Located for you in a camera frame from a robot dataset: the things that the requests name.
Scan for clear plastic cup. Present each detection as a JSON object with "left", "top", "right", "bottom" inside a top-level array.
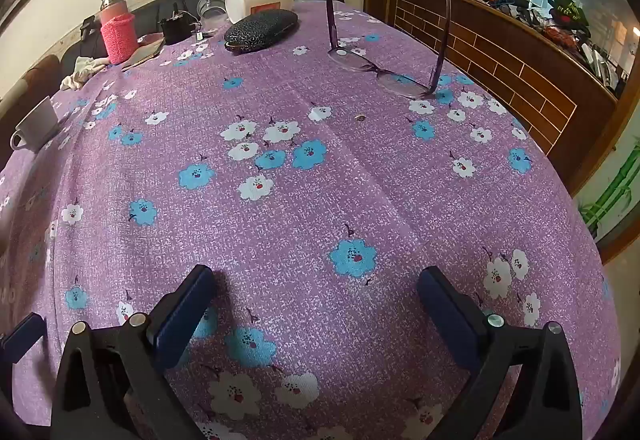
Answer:
[{"left": 196, "top": 0, "right": 228, "bottom": 23}]

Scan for wooden brick pattern partition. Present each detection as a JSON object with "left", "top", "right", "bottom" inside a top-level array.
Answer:
[{"left": 365, "top": 0, "right": 621, "bottom": 191}]

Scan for brown cloth pouch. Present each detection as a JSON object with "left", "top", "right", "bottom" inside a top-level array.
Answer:
[{"left": 121, "top": 34, "right": 166, "bottom": 69}]

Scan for green black glove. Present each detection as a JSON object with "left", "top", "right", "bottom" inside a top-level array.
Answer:
[{"left": 547, "top": 0, "right": 593, "bottom": 38}]

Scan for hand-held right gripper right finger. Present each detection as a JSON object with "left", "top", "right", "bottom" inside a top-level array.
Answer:
[{"left": 416, "top": 266, "right": 583, "bottom": 440}]

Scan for black patterned glasses case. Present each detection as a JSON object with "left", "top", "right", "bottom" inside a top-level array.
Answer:
[{"left": 223, "top": 10, "right": 299, "bottom": 53}]

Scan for black small container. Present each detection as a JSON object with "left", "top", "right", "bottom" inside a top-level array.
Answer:
[{"left": 159, "top": 2, "right": 201, "bottom": 45}]

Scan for white ceramic mug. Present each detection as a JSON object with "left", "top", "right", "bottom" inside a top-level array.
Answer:
[{"left": 10, "top": 96, "right": 61, "bottom": 153}]

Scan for pink thermos knitted sleeve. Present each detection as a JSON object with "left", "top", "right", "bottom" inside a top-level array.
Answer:
[{"left": 98, "top": 0, "right": 139, "bottom": 65}]

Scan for white crumpled rag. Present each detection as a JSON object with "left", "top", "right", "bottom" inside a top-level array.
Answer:
[{"left": 61, "top": 56, "right": 108, "bottom": 91}]

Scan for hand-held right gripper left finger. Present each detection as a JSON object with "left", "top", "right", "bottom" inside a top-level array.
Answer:
[{"left": 50, "top": 264, "right": 218, "bottom": 440}]

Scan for green bamboo wall decal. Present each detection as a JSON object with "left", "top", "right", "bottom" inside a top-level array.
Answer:
[{"left": 575, "top": 135, "right": 640, "bottom": 231}]

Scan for brown upholstered chair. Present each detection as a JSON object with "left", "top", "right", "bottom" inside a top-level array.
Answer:
[{"left": 0, "top": 54, "right": 62, "bottom": 161}]

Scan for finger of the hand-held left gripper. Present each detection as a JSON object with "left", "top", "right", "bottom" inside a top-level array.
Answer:
[{"left": 0, "top": 312, "right": 47, "bottom": 366}]

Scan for purple frame eyeglasses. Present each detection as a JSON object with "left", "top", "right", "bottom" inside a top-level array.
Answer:
[{"left": 320, "top": 0, "right": 453, "bottom": 100}]

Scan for purple floral tablecloth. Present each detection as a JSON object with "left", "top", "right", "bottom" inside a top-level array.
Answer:
[{"left": 0, "top": 0, "right": 623, "bottom": 440}]

